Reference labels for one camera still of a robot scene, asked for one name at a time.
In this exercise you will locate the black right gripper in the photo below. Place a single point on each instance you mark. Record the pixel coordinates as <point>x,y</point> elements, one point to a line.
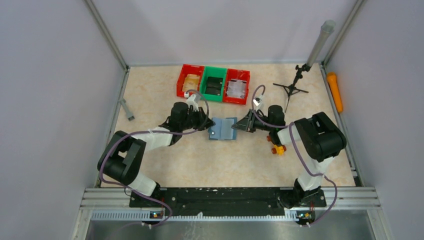
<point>246,123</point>

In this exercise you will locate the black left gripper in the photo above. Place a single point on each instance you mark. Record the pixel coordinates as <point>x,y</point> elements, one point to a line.
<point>201,115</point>

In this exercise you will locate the teal card holder wallet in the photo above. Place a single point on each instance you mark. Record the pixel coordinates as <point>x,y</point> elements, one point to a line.
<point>222,129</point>

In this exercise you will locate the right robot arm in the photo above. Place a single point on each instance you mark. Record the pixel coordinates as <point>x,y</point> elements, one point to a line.
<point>321,138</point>

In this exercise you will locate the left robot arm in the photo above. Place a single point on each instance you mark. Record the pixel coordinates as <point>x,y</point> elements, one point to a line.
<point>122,157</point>

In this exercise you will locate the red bin with clear bags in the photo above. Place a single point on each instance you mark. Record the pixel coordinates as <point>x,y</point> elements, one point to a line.
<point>236,86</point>

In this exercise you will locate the green plastic bin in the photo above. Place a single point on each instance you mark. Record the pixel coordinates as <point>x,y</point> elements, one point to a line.
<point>212,83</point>

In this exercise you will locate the red bin with orange items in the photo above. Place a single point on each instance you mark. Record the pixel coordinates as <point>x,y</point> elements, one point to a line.
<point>190,78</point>

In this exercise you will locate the black mini tripod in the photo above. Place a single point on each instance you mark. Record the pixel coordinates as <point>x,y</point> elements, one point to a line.
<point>291,89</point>

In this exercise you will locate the orange flashlight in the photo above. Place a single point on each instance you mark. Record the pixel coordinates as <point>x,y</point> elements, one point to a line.
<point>333,85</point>

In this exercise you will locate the grey cylinder on tripod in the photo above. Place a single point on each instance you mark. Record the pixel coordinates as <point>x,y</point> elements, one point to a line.
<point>326,30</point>

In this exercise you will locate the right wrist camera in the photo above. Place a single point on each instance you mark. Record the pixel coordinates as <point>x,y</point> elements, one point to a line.
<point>257,102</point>

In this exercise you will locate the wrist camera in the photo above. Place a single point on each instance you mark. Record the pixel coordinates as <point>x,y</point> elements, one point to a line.
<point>257,102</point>
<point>192,100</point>

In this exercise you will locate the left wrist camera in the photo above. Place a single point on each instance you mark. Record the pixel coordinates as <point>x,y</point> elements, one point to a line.
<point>192,100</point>

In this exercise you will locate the grey bracket tool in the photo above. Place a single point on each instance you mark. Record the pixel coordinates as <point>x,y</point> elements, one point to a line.
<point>128,113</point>

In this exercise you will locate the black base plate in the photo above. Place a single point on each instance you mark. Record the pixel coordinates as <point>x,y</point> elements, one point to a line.
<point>222,201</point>

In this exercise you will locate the aluminium frame rail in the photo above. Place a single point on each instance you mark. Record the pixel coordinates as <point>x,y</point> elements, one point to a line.
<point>113,204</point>

